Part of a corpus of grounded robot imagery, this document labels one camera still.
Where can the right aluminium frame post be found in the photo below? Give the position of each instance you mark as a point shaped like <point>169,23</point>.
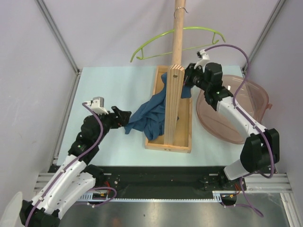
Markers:
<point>266,29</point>

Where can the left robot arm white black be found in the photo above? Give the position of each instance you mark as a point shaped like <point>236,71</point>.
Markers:
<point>76,175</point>

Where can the pink translucent plastic bowl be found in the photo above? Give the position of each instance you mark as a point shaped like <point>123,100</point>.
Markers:
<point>252,97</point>

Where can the left aluminium frame post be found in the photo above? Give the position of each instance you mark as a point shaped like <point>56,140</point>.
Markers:
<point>57,34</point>

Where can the dark blue t shirt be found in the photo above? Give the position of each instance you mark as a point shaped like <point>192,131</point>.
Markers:
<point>150,116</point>

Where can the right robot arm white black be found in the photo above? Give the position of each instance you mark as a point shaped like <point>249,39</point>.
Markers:
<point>261,147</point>

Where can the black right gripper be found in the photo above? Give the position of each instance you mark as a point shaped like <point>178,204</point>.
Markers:
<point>189,72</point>

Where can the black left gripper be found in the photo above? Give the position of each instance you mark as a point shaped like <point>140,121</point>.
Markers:
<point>123,117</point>

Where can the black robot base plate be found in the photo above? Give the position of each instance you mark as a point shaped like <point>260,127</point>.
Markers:
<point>165,183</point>

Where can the aluminium frame post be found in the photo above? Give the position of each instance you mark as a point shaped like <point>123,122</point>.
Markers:
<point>57,34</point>
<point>266,29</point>

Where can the green hanger with metal hook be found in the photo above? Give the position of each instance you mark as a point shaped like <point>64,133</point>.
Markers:
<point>201,28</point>

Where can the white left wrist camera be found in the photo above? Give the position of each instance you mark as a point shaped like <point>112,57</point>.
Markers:
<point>97,105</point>

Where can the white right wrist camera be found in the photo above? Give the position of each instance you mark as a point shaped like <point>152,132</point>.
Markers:
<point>203,59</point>

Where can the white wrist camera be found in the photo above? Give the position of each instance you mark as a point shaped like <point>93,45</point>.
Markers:
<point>203,59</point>
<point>97,105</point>

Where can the wooden rack with tray base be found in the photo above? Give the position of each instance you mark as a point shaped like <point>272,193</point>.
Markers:
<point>178,112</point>

